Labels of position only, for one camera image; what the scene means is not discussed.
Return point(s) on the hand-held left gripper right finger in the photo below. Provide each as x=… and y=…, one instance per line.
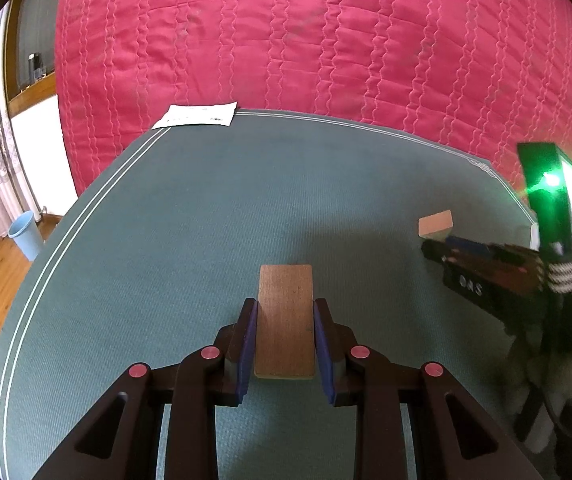
x=324, y=355

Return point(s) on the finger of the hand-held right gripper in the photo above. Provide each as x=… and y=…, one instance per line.
x=466, y=254

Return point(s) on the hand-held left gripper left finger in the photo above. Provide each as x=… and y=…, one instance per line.
x=246, y=355

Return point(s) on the plain wooden wedge block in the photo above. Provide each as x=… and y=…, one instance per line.
x=436, y=222

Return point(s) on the brown rectangular wooden block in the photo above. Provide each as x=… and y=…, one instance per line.
x=286, y=320

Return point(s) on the green mat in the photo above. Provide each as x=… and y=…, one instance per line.
x=166, y=260

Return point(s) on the white paper sheet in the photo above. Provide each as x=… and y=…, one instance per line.
x=198, y=114

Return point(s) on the light blue bin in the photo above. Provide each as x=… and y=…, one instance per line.
x=25, y=235

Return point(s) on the red quilted blanket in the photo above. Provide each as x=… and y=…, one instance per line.
x=316, y=35

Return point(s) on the dark bottle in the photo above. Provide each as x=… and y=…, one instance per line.
x=37, y=67

